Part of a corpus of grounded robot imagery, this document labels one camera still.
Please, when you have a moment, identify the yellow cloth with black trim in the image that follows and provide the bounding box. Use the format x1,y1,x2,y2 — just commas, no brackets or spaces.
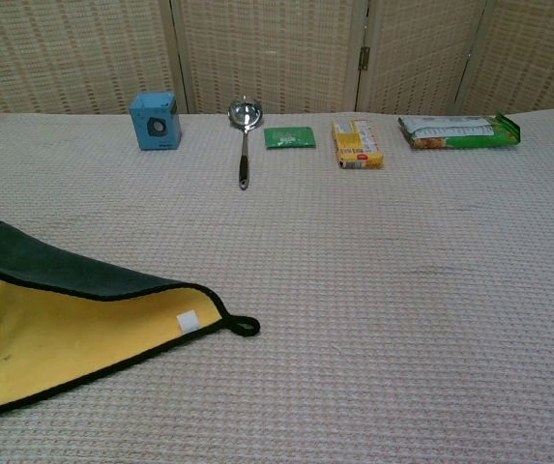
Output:
0,217,262,420

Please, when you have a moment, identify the small green packet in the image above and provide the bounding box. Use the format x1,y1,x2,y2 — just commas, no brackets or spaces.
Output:
262,125,317,151

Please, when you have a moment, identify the woven folding screen panel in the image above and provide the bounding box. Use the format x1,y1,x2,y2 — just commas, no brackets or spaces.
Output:
356,0,491,116
0,0,190,118
168,0,370,116
453,0,554,117

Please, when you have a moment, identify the blue cardboard box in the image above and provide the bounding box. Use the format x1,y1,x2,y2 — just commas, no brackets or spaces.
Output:
129,92,183,152

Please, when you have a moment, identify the yellow food box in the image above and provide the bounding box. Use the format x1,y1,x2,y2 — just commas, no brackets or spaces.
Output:
331,119,385,171

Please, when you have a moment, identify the white waffle tablecloth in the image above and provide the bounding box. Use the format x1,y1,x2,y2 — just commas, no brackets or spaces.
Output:
0,108,554,464

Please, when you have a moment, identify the green and white snack bag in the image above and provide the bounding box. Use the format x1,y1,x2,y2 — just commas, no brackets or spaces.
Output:
397,112,522,151

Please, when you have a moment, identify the metal strainer with black handle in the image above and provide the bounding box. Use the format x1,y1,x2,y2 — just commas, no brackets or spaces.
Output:
227,95,265,190

